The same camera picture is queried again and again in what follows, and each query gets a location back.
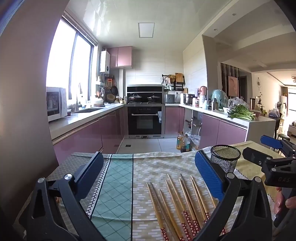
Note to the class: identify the grey countertop appliance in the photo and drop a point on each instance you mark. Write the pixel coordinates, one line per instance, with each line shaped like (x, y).
(170, 98)

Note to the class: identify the black wall storage rack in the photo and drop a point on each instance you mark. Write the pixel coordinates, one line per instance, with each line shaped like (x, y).
(175, 82)

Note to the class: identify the white microwave oven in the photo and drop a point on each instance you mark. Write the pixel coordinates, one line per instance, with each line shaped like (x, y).
(55, 103)

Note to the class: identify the black built-in oven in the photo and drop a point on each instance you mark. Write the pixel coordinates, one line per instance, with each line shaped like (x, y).
(144, 120)

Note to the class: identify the teal air fryer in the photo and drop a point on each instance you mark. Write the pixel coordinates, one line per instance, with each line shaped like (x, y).
(218, 98)

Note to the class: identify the steel thermos flask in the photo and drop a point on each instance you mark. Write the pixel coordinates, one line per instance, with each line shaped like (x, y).
(215, 104)

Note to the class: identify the white wall water heater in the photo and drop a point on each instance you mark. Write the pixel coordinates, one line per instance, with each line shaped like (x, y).
(104, 61)

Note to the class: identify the brown tumbler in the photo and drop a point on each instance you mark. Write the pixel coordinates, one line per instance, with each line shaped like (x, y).
(252, 103)

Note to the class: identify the clear plastic bags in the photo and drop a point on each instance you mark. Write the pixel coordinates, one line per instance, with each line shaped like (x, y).
(235, 101)

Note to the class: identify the black mesh utensil cup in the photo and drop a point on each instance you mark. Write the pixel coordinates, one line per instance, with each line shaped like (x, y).
(225, 160)

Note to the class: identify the green beige patterned tablecloth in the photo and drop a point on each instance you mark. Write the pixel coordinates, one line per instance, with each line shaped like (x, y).
(120, 185)

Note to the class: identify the black integrated stove hob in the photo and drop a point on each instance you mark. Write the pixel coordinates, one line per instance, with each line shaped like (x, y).
(144, 92)

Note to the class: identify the pink base cabinets under window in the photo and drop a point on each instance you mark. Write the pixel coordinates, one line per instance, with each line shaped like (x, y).
(87, 134)

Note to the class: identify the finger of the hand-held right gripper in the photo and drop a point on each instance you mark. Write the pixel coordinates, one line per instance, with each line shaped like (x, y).
(270, 140)
(253, 155)

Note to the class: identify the bunch of leafy greens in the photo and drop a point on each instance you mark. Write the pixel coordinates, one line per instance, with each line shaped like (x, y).
(241, 113)

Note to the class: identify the hanging pans and utensils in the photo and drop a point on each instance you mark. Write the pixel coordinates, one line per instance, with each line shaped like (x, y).
(109, 90)

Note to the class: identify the steel stockpot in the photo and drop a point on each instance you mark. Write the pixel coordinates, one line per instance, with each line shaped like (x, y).
(187, 99)

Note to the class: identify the crumpled plastic bag on floor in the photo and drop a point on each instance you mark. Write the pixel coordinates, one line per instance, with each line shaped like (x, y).
(194, 139)

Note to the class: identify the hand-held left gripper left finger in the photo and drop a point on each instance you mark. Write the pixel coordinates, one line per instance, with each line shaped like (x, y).
(92, 176)

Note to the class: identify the person's right hand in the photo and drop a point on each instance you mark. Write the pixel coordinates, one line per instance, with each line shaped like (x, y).
(279, 202)

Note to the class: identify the pink upper wall cabinet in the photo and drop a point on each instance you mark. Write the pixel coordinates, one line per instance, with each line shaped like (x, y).
(120, 56)

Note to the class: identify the steel sink faucet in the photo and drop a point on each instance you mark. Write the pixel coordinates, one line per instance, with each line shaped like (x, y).
(77, 102)

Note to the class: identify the black stool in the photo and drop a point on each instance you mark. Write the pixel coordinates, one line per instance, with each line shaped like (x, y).
(284, 137)

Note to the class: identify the large kitchen window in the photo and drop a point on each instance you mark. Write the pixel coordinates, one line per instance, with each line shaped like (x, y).
(67, 64)

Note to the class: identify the square ceiling light panel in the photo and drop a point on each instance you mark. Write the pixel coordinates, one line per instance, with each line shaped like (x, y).
(146, 29)

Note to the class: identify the dark filled bag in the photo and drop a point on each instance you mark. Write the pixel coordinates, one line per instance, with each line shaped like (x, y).
(274, 113)

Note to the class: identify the pink electric kettle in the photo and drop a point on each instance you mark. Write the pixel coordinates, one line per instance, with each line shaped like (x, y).
(203, 91)

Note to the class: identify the round wall clock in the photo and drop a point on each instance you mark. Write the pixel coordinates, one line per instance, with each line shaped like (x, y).
(259, 82)

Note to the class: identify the pink base cabinets under greens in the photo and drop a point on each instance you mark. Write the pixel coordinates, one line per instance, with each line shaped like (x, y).
(222, 132)

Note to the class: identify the black lidded cooking pot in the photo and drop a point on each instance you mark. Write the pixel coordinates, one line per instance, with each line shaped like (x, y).
(135, 97)
(153, 97)

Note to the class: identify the framed wall picture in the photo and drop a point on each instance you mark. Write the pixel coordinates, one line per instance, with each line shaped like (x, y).
(232, 85)

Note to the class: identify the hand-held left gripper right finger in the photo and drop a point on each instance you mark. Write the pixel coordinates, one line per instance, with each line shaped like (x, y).
(208, 175)

